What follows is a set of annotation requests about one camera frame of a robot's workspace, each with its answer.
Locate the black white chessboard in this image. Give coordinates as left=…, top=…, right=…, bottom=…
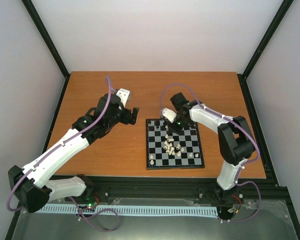
left=145, top=118, right=205, bottom=170

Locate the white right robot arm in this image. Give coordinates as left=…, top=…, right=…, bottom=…
left=160, top=92, right=257, bottom=203

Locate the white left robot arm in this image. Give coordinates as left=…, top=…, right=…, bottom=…
left=8, top=88, right=139, bottom=213

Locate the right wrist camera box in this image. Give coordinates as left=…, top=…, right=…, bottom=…
left=160, top=108, right=177, bottom=123

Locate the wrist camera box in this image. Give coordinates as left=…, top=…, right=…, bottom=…
left=115, top=88, right=131, bottom=107
left=160, top=108, right=177, bottom=123

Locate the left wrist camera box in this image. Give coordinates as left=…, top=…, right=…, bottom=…
left=115, top=88, right=131, bottom=107

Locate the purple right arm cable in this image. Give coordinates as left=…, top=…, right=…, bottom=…
left=159, top=83, right=262, bottom=166

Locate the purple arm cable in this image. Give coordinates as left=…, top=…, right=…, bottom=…
left=159, top=83, right=262, bottom=166
left=6, top=75, right=119, bottom=212

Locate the black aluminium frame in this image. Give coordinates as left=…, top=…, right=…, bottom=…
left=4, top=0, right=300, bottom=240

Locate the light blue slotted cable duct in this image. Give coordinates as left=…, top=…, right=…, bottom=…
left=37, top=203, right=218, bottom=218

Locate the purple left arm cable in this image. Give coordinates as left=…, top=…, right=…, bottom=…
left=6, top=75, right=119, bottom=212

